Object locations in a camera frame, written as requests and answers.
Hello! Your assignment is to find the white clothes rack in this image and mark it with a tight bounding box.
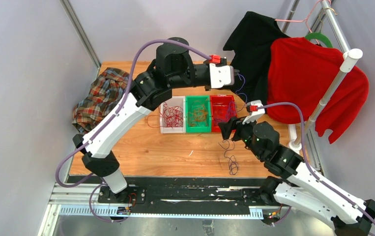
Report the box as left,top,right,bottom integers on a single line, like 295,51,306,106
288,0,363,153

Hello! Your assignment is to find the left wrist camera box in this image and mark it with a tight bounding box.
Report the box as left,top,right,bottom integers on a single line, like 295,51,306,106
209,63,234,89

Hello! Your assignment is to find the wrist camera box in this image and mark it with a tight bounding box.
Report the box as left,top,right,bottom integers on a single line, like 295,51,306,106
242,100,265,124
209,63,234,89

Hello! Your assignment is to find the red sweater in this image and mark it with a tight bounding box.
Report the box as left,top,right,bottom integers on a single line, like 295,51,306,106
267,37,369,144

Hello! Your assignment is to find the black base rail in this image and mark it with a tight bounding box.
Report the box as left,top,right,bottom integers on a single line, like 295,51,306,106
95,177,281,217

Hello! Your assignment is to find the red plastic bin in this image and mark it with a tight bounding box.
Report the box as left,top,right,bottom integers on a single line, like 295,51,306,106
210,95,236,132

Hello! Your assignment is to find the black t-shirt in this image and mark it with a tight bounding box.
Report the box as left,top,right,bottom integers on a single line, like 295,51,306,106
221,11,288,105

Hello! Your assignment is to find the green plastic bin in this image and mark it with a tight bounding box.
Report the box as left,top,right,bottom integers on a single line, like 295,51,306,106
185,95,211,133

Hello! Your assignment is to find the green clothes hanger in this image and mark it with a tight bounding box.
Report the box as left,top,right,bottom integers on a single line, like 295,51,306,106
305,32,333,48

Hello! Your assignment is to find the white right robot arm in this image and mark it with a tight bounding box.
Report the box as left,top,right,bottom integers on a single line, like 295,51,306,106
218,117,375,236

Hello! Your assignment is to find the plaid cloth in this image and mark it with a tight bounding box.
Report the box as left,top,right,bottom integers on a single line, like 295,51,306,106
72,67,129,134

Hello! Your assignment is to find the dark red thin cable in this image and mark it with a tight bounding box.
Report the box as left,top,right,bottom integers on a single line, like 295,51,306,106
146,100,185,129

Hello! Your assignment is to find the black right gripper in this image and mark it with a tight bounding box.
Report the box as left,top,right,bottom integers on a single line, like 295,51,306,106
219,114,264,160

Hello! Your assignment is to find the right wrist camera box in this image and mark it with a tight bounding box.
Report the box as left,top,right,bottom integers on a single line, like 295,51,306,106
242,100,265,124

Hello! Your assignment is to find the purple thin cable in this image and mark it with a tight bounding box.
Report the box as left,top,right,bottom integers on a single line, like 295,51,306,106
216,72,249,176

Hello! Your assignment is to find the clear plastic bin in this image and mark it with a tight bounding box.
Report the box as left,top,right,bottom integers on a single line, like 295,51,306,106
159,96,186,134

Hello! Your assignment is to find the pink wire hanger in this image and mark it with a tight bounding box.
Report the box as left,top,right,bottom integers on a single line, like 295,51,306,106
275,0,323,33

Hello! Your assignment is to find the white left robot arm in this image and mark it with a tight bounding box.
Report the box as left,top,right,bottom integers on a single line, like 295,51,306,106
73,37,234,203

